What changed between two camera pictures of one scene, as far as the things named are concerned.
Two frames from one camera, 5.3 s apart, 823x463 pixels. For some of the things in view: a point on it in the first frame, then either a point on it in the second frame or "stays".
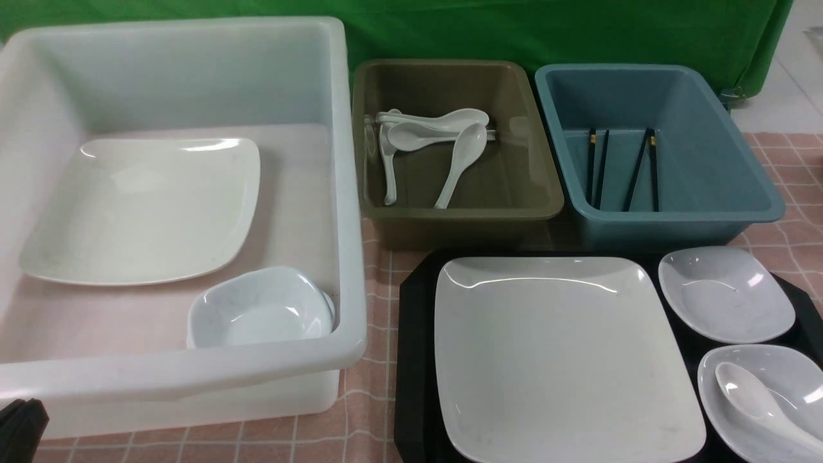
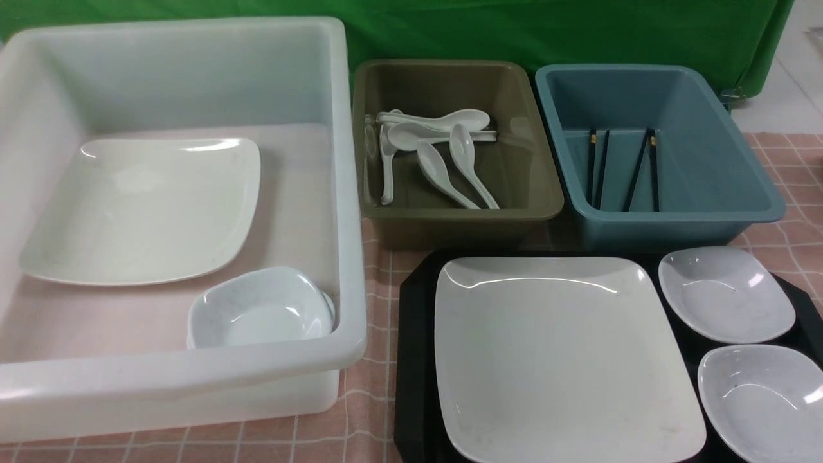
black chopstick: [635, 172] stays
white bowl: [766, 402] stays
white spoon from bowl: [758, 402] to [434, 168]
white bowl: [728, 294] stays
